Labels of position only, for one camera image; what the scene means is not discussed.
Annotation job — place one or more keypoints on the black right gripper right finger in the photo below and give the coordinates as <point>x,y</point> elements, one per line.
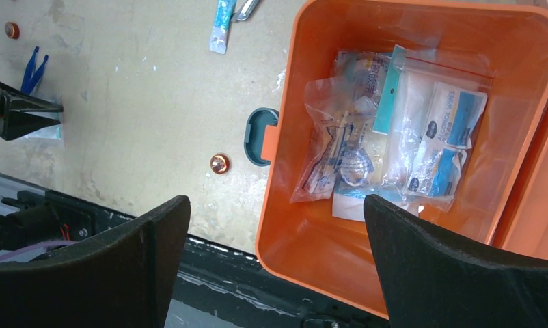
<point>433,277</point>

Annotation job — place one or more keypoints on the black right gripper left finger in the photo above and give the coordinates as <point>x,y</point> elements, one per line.
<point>122,277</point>

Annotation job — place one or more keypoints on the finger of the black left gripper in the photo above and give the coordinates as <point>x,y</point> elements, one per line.
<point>16,126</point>
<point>12,99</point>

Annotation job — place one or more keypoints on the small tape roll bag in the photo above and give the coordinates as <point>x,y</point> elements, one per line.
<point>339,113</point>

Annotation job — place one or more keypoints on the alcohol wipes bag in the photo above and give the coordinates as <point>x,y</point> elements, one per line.
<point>437,108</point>

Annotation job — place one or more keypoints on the orange medicine kit box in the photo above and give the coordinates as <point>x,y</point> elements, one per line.
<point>303,242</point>

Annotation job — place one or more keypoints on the blue plastic tweezers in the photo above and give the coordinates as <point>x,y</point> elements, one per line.
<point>33,74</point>

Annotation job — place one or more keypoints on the adhesive bandages bag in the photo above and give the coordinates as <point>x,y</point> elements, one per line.
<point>48,136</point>

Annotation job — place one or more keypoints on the small copper disc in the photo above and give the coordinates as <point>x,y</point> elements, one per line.
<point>12,30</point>
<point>219,164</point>

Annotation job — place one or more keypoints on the teal box latch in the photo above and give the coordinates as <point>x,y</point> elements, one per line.
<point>256,125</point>

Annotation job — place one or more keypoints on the teal sachet strip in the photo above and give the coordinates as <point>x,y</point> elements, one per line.
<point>219,34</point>

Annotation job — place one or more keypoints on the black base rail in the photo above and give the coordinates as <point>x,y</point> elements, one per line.
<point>216,285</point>

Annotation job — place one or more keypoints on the black handled bandage scissors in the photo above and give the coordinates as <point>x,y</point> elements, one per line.
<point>245,11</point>

